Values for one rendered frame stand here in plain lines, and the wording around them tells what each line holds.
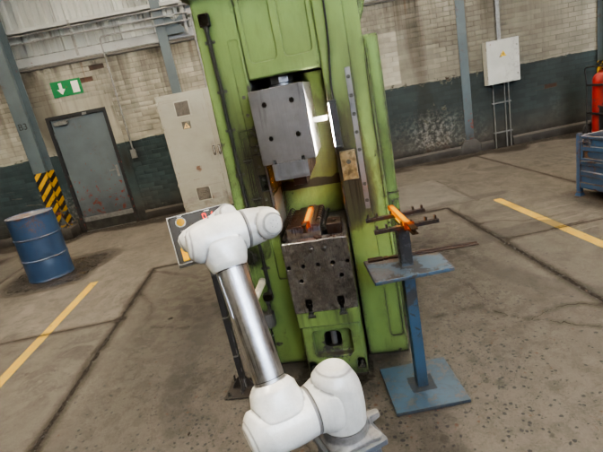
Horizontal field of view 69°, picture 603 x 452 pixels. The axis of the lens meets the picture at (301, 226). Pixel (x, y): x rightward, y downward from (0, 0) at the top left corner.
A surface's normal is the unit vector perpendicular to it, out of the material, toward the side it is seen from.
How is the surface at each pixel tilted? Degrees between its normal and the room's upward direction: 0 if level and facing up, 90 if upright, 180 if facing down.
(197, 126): 90
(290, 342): 90
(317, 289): 90
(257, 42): 90
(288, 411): 62
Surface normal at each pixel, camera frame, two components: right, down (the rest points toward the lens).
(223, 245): 0.30, -0.12
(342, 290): -0.11, 0.30
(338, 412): 0.36, 0.15
